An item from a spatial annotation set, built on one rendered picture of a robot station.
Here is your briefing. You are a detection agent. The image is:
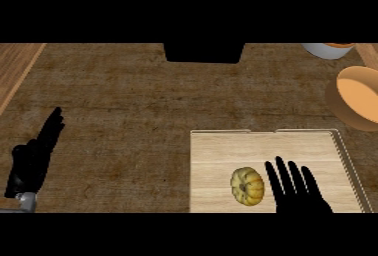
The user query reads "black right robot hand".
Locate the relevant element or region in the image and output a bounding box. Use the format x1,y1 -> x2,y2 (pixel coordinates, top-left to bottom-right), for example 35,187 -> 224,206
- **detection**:
262,155 -> 335,214

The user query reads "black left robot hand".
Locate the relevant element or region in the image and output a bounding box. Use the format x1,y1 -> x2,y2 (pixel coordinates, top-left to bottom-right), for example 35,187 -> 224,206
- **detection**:
2,106 -> 66,200

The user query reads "yellow squash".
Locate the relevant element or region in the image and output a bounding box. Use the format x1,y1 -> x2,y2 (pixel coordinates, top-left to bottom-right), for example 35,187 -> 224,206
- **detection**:
228,166 -> 267,207

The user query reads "pale wooden tray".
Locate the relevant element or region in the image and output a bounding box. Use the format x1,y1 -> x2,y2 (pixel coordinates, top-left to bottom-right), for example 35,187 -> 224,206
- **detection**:
189,128 -> 375,214

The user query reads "orange pot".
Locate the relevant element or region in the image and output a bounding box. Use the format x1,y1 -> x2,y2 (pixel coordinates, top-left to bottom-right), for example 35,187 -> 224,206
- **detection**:
323,65 -> 378,133

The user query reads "white cup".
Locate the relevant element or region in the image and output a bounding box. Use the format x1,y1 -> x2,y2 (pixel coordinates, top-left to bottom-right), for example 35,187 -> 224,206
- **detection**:
299,42 -> 357,61

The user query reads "black appliance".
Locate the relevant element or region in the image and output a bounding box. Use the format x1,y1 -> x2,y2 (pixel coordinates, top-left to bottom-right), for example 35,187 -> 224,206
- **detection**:
162,42 -> 246,65

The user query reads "wooden handle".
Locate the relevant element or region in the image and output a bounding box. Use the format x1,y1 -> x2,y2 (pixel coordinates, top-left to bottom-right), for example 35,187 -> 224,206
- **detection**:
354,42 -> 378,70

